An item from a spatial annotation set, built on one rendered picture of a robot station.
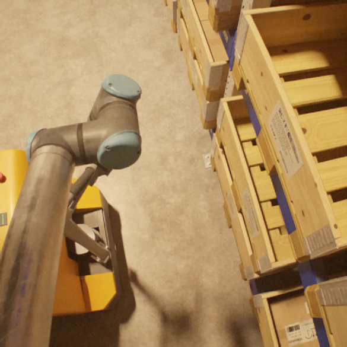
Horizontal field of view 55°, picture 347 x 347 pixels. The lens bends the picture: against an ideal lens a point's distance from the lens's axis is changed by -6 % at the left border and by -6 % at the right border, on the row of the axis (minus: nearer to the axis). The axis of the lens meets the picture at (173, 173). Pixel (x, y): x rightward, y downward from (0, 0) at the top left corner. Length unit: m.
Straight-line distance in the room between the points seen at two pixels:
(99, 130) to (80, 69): 2.42
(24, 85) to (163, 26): 1.33
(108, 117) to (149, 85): 2.17
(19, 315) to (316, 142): 1.05
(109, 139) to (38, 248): 0.29
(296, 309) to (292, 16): 1.40
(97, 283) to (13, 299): 1.62
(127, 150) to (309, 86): 0.83
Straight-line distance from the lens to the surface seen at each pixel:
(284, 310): 1.94
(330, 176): 1.20
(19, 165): 1.78
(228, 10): 1.56
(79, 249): 2.01
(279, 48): 1.43
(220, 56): 1.95
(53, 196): 0.58
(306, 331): 1.98
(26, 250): 0.49
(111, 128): 0.71
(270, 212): 1.70
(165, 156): 2.57
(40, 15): 3.73
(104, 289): 2.05
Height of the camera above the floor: 2.35
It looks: 69 degrees down
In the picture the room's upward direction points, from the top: 2 degrees counter-clockwise
